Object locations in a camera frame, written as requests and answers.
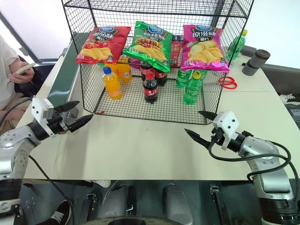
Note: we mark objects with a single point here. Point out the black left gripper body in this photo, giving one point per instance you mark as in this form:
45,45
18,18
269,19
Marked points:
56,124

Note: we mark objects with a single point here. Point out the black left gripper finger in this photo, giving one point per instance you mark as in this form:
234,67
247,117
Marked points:
68,106
80,123

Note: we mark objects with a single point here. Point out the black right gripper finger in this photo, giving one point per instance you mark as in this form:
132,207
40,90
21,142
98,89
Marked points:
208,115
198,138

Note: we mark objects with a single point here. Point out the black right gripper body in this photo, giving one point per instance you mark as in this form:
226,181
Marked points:
218,136

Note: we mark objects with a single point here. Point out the white smartphone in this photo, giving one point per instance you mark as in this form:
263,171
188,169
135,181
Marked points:
24,68

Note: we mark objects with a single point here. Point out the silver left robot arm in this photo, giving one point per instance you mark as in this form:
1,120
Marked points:
16,150

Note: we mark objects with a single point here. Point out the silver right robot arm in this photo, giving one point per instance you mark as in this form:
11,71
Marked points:
269,168

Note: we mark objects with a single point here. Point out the green conveyor belt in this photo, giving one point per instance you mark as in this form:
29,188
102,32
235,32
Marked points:
62,77

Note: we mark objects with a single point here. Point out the person's hand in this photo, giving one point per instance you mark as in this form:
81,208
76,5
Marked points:
22,76

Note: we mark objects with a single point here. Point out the green soda bottle yellow cap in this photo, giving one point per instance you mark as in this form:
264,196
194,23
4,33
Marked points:
237,45
192,89
183,77

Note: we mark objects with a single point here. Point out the orange soda bottle blue cap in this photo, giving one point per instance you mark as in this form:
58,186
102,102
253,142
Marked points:
112,84
124,72

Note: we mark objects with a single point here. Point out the cola bottle red cap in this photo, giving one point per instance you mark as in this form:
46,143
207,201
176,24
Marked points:
161,77
145,68
150,89

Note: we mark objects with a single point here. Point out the white shoe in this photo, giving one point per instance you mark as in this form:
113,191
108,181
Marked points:
103,183

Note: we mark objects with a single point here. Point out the magenta potato chips bag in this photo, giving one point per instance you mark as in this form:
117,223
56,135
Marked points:
205,49

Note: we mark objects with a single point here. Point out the person in white shirt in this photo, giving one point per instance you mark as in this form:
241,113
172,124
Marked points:
5,77

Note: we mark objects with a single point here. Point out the grey rounded robot leg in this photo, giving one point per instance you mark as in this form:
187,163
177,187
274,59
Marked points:
113,201
177,204

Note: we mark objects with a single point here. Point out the grey cylindrical roll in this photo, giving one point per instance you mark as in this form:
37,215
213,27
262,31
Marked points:
255,62

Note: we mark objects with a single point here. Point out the red potato chips bag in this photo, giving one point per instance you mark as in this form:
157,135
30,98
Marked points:
103,44

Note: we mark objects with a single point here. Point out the small red snack packet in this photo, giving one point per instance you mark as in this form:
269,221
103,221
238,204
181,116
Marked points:
176,50

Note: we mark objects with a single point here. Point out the grey box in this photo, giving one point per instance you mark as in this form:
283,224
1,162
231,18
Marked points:
248,51

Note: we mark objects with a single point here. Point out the magenta snack packet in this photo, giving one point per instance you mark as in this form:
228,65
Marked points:
135,63

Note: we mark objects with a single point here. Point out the white ribbed object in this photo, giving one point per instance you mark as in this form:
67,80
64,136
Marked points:
289,97

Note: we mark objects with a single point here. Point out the black sneaker white laces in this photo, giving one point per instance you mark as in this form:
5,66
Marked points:
59,212

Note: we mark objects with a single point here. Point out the green potato chips bag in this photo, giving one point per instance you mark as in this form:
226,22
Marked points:
150,44

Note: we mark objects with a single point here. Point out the dark rounded robot torso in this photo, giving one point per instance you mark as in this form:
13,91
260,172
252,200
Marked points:
136,221

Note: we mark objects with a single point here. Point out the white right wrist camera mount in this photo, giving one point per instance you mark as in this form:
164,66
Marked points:
226,124

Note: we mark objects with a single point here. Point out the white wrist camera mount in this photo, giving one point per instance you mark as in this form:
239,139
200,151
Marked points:
226,124
41,112

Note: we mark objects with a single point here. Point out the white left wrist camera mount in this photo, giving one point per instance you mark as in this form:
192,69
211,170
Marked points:
41,112

